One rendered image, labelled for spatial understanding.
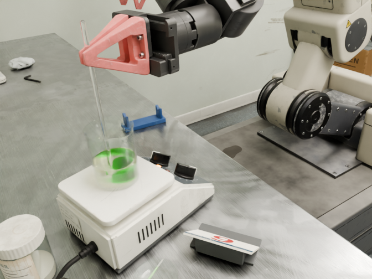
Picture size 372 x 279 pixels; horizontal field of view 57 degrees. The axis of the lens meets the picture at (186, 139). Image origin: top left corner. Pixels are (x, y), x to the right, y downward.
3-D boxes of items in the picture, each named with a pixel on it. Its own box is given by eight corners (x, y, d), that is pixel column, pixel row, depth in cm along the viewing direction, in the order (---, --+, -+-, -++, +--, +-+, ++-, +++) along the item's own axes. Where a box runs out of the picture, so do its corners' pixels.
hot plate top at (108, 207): (124, 152, 55) (123, 147, 54) (178, 181, 48) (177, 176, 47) (55, 189, 47) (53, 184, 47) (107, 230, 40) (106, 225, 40)
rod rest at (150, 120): (160, 116, 83) (159, 103, 81) (166, 122, 80) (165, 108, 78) (120, 127, 79) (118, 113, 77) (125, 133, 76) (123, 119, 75)
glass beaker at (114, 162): (85, 184, 47) (71, 130, 43) (119, 162, 52) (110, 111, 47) (120, 203, 43) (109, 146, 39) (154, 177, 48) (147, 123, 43)
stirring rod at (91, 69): (112, 169, 47) (83, 19, 37) (114, 171, 47) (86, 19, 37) (108, 171, 47) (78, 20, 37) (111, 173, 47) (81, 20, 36)
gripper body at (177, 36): (164, 20, 38) (210, 9, 42) (113, 11, 45) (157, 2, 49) (168, 76, 41) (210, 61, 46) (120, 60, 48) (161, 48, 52)
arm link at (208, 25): (233, 26, 48) (212, 50, 53) (207, -14, 49) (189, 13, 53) (198, 36, 44) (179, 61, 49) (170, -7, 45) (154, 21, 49)
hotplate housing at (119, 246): (160, 169, 64) (156, 132, 60) (216, 198, 56) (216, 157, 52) (51, 238, 50) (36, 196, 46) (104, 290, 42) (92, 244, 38)
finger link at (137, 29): (87, 31, 35) (158, 15, 40) (56, 22, 39) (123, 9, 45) (99, 93, 38) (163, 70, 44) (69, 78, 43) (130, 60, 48)
